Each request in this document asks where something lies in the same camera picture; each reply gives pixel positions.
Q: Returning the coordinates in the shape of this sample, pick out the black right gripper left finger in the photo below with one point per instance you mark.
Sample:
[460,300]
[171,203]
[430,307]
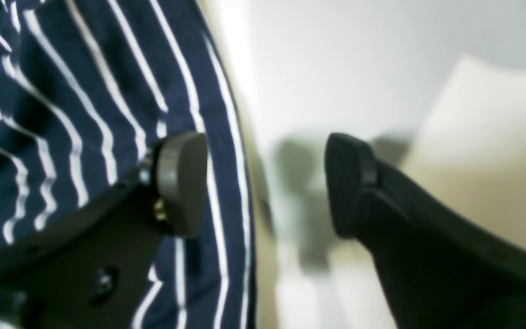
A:
[88,271]

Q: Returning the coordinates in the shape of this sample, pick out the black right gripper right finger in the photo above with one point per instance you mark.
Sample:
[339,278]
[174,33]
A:
[437,270]

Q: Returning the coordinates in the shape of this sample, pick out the navy white striped t-shirt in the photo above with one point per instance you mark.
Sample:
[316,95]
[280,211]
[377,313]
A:
[86,88]

